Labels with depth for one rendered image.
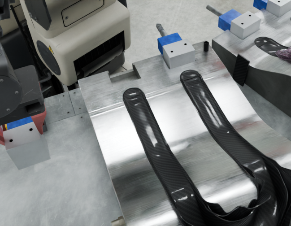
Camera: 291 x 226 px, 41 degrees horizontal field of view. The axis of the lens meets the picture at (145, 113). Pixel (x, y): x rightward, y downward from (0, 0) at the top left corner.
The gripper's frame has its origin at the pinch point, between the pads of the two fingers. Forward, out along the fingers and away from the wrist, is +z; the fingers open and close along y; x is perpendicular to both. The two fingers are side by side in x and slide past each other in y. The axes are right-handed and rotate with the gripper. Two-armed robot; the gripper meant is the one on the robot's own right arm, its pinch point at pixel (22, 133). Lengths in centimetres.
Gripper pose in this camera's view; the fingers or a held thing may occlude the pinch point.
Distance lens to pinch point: 59.4
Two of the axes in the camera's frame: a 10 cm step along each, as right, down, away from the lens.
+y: 9.4, -3.1, 1.5
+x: -3.3, -7.1, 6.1
